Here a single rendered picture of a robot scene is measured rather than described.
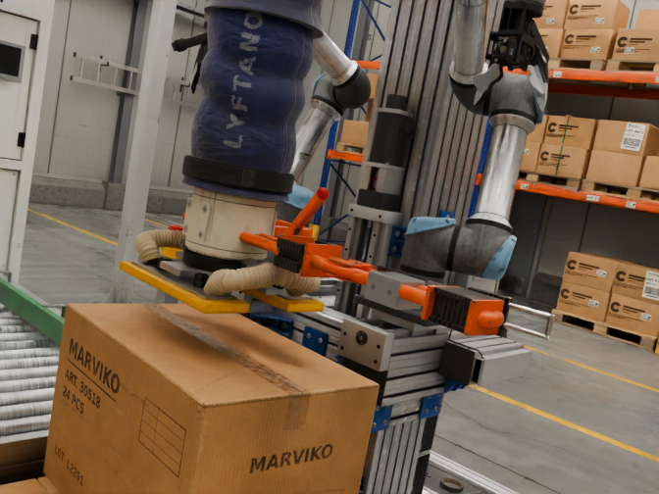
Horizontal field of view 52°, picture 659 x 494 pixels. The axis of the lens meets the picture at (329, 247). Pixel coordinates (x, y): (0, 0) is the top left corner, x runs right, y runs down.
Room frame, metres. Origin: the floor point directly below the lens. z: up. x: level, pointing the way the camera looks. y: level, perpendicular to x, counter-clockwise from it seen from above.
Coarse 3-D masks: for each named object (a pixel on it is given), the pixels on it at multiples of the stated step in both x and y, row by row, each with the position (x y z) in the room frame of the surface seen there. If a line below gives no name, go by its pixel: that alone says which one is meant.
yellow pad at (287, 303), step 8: (280, 288) 1.40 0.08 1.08; (256, 296) 1.38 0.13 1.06; (264, 296) 1.36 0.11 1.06; (272, 296) 1.35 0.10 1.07; (280, 296) 1.35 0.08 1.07; (288, 296) 1.35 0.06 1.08; (296, 296) 1.36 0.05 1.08; (304, 296) 1.38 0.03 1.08; (272, 304) 1.34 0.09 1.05; (280, 304) 1.32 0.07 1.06; (288, 304) 1.31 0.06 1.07; (296, 304) 1.32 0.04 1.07; (304, 304) 1.34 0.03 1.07; (312, 304) 1.35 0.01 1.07; (320, 304) 1.37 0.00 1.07; (288, 312) 1.32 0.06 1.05
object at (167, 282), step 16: (128, 272) 1.38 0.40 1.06; (144, 272) 1.34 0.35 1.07; (160, 272) 1.34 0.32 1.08; (160, 288) 1.29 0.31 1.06; (176, 288) 1.25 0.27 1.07; (192, 288) 1.25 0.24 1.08; (192, 304) 1.20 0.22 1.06; (208, 304) 1.18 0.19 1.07; (224, 304) 1.20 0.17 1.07; (240, 304) 1.23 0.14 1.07
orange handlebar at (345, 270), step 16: (288, 224) 1.65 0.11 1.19; (240, 240) 1.32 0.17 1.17; (256, 240) 1.28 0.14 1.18; (272, 240) 1.26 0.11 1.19; (320, 256) 1.17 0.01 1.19; (336, 272) 1.12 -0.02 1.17; (352, 272) 1.09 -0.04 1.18; (368, 272) 1.08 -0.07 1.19; (400, 288) 1.02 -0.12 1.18; (416, 288) 1.01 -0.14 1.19; (480, 320) 0.91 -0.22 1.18; (496, 320) 0.92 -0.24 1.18
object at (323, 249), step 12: (288, 240) 1.19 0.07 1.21; (300, 240) 1.25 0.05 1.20; (312, 240) 1.27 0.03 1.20; (276, 252) 1.22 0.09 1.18; (288, 252) 1.19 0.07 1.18; (300, 252) 1.16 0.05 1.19; (312, 252) 1.17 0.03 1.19; (324, 252) 1.19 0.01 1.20; (336, 252) 1.21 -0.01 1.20; (276, 264) 1.20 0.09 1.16; (288, 264) 1.18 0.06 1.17; (300, 264) 1.16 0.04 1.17; (312, 276) 1.17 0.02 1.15; (324, 276) 1.19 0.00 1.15
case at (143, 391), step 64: (128, 320) 1.43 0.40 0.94; (192, 320) 1.53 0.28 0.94; (64, 384) 1.44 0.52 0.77; (128, 384) 1.22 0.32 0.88; (192, 384) 1.11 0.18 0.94; (256, 384) 1.17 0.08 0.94; (320, 384) 1.23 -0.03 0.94; (64, 448) 1.40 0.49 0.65; (128, 448) 1.20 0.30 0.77; (192, 448) 1.05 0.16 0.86; (256, 448) 1.11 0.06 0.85; (320, 448) 1.22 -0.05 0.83
